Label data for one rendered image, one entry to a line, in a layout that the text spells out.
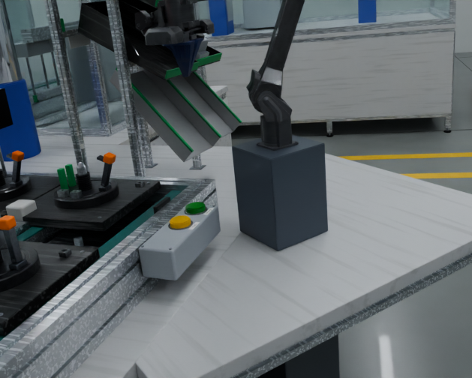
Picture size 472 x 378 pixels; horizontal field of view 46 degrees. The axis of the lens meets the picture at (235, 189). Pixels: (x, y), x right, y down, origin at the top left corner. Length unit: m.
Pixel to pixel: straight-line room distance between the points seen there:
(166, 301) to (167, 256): 0.09
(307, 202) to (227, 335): 0.37
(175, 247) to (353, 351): 1.42
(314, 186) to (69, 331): 0.57
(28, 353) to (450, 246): 0.79
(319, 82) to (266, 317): 4.15
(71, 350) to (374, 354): 1.58
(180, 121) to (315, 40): 3.58
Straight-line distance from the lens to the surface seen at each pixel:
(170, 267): 1.00
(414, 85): 5.03
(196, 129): 1.48
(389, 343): 2.37
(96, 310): 0.94
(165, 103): 1.49
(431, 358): 2.31
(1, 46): 2.10
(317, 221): 1.21
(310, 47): 4.96
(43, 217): 1.22
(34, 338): 0.84
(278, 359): 0.97
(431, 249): 1.17
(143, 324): 0.99
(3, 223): 0.94
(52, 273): 0.97
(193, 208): 1.12
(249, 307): 0.99
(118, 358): 0.92
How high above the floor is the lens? 1.39
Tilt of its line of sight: 20 degrees down
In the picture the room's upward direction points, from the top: 6 degrees counter-clockwise
